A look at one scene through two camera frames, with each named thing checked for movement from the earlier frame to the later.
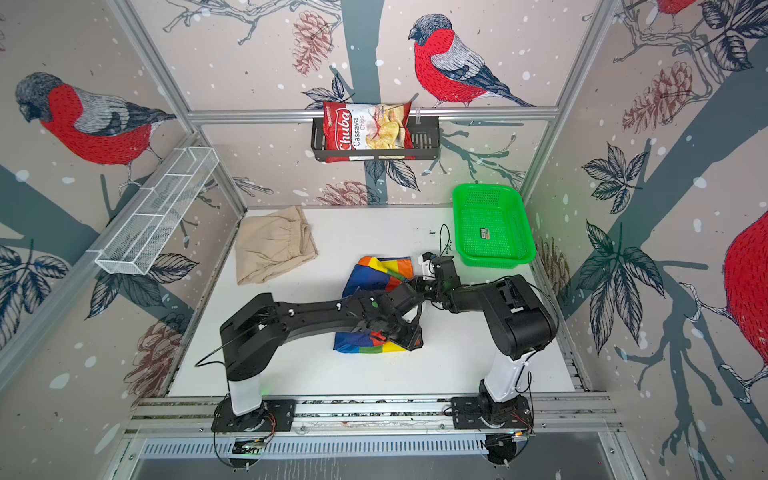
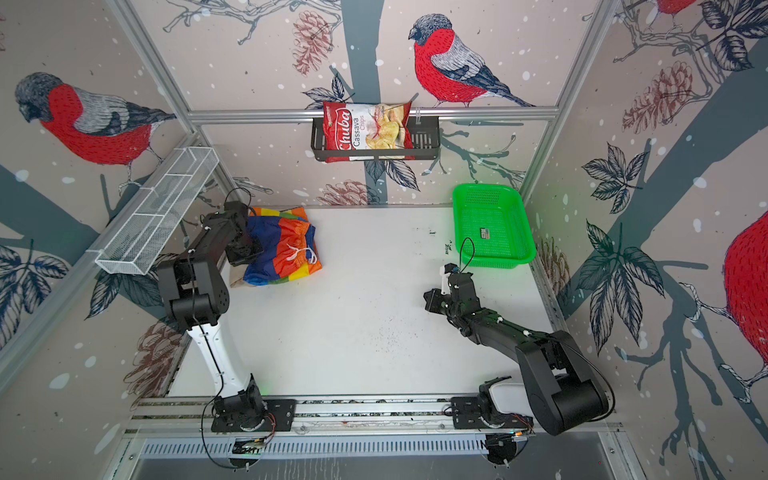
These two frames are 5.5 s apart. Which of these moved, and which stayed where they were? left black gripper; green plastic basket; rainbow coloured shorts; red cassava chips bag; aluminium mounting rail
Moved: left black gripper; rainbow coloured shorts
Stayed: red cassava chips bag; green plastic basket; aluminium mounting rail
